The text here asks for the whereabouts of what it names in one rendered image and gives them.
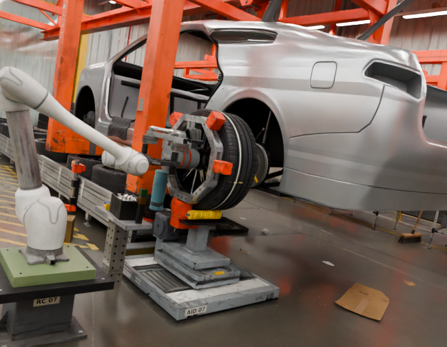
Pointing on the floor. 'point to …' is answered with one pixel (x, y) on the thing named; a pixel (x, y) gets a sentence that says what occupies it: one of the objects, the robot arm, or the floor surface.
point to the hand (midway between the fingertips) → (173, 163)
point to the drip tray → (233, 226)
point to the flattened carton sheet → (364, 301)
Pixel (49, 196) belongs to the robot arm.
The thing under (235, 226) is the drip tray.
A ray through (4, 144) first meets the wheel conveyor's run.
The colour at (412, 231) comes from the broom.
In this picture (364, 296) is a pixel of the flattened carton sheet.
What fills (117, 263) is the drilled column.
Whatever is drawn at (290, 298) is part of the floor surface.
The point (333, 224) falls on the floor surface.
